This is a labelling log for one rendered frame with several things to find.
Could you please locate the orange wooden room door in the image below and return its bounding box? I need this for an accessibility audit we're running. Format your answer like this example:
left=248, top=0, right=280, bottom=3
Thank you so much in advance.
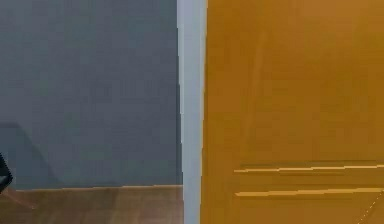
left=199, top=0, right=384, bottom=224

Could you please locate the black object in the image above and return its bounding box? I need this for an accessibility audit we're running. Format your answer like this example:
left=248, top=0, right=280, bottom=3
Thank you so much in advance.
left=0, top=152, right=14, bottom=195

